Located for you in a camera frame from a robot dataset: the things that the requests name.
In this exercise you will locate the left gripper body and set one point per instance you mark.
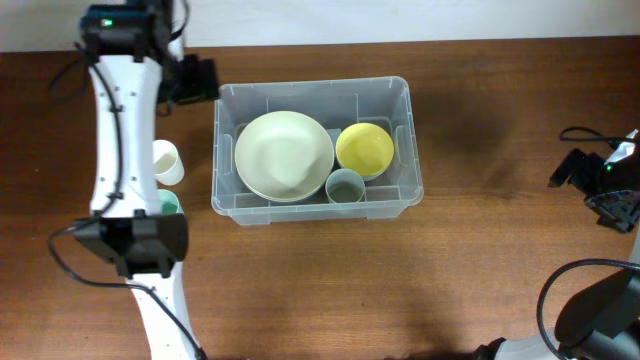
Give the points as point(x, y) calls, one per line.
point(185, 81)

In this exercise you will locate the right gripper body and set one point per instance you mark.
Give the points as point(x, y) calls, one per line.
point(613, 190)

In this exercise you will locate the cream cup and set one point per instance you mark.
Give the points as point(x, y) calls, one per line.
point(167, 164)

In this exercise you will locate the cream large bowl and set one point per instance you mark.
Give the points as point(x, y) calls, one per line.
point(284, 156)

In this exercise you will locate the green cup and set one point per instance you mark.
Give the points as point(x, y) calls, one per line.
point(170, 203)

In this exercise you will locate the grey cup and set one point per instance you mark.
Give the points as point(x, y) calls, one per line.
point(344, 186)

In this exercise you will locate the yellow small bowl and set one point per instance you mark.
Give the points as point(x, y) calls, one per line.
point(365, 148)

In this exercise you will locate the green small bowl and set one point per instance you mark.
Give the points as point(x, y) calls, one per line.
point(367, 178)

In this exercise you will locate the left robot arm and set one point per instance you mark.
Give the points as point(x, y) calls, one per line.
point(134, 55)

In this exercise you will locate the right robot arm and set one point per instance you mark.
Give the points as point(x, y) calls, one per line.
point(602, 320)

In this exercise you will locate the white label in bin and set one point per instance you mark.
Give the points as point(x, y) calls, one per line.
point(334, 134)

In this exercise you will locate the clear plastic storage bin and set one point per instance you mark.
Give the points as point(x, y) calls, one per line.
point(335, 104)

